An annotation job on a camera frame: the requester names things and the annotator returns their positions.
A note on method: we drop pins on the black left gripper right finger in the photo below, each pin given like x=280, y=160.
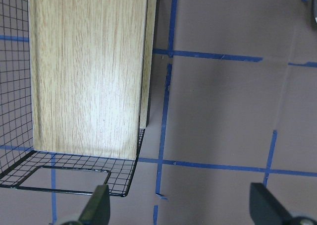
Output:
x=265, y=209

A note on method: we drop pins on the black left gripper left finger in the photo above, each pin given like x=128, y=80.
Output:
x=97, y=210

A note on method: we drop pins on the light wooden shelf board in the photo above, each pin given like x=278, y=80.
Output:
x=90, y=74

